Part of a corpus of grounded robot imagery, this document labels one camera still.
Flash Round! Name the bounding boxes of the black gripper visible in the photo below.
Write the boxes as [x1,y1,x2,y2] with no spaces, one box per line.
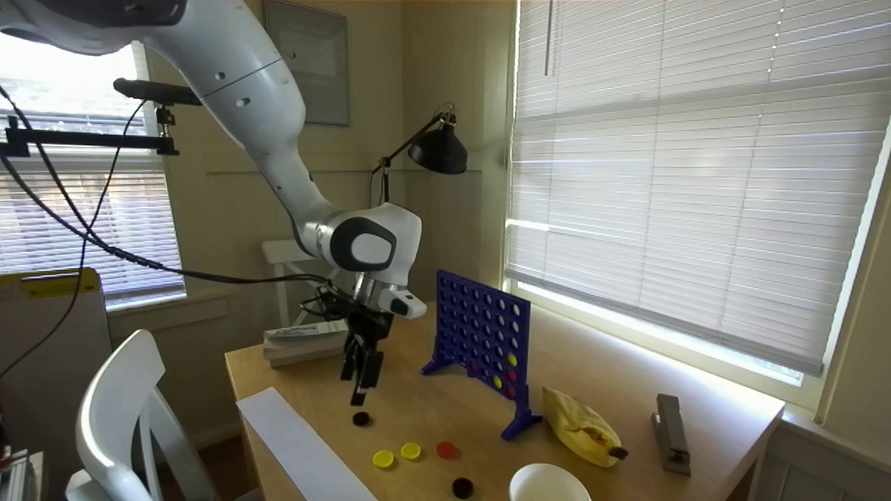
[340,303,396,410]

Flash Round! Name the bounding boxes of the blue connect four gameboard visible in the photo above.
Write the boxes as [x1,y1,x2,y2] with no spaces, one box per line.
[419,268,545,443]

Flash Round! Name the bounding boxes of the fairy tales paperback book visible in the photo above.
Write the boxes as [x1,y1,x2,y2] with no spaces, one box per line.
[261,318,354,371]

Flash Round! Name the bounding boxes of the long white paper strip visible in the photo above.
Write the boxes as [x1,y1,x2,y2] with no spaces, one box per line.
[233,383,378,501]

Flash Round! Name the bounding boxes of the white side table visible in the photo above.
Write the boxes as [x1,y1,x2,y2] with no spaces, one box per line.
[261,237,336,328]

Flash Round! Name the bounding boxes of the white bowl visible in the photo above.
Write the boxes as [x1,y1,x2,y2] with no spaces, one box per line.
[506,458,595,501]

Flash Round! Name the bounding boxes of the yellow banana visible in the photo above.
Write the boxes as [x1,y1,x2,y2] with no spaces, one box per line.
[540,383,631,470]

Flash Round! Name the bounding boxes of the black desk lamp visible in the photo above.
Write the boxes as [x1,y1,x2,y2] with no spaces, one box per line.
[371,109,469,208]

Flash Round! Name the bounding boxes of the white chair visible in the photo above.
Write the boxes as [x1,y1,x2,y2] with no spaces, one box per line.
[63,326,219,501]

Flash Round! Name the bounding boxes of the small white window blinds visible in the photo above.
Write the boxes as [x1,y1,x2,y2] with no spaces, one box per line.
[0,151,190,303]

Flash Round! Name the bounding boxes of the grey board with yellow tape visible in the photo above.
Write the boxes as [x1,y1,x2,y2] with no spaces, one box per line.
[0,268,114,467]

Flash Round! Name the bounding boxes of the large white window blinds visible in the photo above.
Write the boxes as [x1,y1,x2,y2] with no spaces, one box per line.
[503,0,891,378]

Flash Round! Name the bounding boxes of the thick black cable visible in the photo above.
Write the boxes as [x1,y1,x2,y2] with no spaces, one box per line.
[0,151,334,286]

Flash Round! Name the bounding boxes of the grey wall panel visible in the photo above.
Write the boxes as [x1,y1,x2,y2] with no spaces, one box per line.
[261,0,354,129]

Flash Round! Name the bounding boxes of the black camera on mount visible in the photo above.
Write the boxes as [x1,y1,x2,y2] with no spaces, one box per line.
[110,74,202,109]

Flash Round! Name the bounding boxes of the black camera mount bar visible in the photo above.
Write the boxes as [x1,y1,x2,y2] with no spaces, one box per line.
[0,115,181,161]

